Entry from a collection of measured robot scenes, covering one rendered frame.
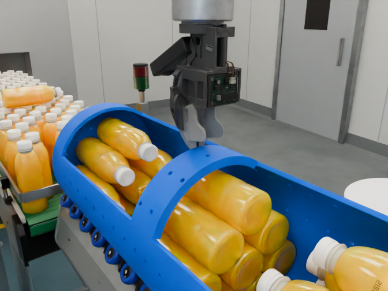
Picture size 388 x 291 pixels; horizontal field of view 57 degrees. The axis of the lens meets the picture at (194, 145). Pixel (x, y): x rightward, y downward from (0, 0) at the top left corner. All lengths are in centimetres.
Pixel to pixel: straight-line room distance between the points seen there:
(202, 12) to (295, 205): 36
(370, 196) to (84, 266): 71
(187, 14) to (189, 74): 8
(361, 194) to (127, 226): 59
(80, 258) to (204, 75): 63
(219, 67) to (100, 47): 486
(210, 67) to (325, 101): 412
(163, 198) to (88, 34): 483
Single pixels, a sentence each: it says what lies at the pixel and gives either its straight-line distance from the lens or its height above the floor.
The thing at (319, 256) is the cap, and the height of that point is 117.
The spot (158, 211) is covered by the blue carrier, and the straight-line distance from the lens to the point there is 53.
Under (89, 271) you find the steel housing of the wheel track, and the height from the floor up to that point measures 87.
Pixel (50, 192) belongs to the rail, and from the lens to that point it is 112.
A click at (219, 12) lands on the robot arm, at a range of 52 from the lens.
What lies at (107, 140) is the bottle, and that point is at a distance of 88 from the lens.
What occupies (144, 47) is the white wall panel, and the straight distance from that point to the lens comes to 556.
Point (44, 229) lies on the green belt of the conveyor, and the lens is 114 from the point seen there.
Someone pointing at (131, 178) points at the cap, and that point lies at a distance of 77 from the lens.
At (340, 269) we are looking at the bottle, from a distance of 46.
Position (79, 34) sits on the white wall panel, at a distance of 527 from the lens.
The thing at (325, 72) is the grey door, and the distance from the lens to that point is 458.
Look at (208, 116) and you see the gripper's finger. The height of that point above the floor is 129.
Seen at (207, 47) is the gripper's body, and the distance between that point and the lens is 52.
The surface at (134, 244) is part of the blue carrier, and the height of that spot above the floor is 111.
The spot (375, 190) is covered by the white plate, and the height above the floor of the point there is 104.
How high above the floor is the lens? 145
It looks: 20 degrees down
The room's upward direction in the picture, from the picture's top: straight up
